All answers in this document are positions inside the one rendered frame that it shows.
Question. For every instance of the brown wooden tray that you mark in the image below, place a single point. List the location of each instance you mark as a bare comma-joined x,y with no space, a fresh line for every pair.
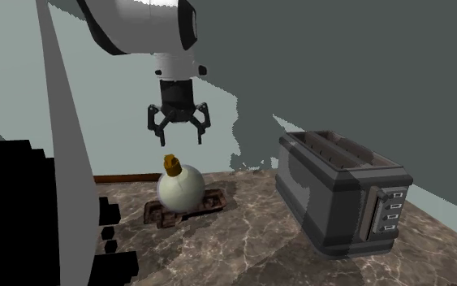
212,200

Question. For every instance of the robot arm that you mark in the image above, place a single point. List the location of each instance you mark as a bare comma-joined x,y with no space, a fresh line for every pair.
141,23

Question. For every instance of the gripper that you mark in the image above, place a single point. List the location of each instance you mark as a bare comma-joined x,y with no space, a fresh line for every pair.
177,99

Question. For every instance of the round white bottle, yellow cap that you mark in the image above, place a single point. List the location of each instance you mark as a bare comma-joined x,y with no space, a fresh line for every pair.
180,188

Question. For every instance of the grey toaster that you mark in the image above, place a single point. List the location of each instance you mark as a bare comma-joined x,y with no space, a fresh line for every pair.
331,198

